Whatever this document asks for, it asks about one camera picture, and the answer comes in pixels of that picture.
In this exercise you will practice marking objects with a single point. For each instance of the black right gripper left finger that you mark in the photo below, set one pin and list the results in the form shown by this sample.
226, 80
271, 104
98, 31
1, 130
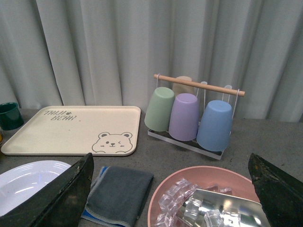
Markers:
60, 203

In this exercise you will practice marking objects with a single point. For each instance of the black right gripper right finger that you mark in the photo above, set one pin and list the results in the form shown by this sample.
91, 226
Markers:
280, 194

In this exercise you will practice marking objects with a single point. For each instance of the white plate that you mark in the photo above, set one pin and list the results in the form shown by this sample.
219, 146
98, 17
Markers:
20, 183

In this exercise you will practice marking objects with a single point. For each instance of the metal scoop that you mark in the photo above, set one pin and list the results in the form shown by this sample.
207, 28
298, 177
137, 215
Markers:
235, 211

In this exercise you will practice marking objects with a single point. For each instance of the pink bowl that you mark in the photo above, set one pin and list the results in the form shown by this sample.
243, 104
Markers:
203, 176

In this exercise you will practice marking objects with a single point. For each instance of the grey blue folded cloth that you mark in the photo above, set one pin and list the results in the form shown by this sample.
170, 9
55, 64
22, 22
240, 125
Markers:
117, 196

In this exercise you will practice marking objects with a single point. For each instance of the clear ice cube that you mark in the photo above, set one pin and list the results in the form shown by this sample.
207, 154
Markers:
192, 208
213, 218
183, 183
166, 203

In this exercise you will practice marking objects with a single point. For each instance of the beige bear tray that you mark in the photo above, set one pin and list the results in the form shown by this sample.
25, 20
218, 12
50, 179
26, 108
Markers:
76, 131

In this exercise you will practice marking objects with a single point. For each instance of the blue cup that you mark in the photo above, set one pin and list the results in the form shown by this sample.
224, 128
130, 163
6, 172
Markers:
215, 126

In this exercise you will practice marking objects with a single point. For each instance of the dark green mug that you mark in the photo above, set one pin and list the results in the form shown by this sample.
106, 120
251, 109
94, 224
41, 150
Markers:
10, 116

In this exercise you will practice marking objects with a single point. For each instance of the purple cup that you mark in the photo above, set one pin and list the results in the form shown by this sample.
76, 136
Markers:
184, 117

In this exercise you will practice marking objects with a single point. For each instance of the green cup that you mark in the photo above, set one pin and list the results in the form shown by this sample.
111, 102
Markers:
159, 109

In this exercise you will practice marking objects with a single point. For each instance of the beige cup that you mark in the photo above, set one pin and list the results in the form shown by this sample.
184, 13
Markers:
180, 88

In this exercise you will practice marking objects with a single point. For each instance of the grey curtain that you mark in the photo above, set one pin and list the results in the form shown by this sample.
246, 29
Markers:
105, 52

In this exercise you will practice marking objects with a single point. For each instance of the white cup rack wooden handle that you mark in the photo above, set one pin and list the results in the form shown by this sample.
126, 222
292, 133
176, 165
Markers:
193, 145

